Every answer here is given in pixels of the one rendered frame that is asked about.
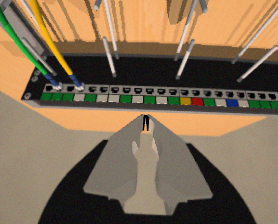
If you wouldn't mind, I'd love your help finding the green patch cord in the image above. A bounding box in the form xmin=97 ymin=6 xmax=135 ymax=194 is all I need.
xmin=0 ymin=7 xmax=52 ymax=80

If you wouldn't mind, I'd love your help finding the yellow patch cord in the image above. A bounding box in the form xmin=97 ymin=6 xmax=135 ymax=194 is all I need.
xmin=29 ymin=0 xmax=76 ymax=80

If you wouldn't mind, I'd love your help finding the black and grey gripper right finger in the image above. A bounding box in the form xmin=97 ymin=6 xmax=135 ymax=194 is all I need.
xmin=145 ymin=114 xmax=257 ymax=224

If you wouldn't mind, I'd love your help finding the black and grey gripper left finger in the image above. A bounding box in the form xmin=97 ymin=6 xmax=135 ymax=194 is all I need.
xmin=38 ymin=114 xmax=146 ymax=224

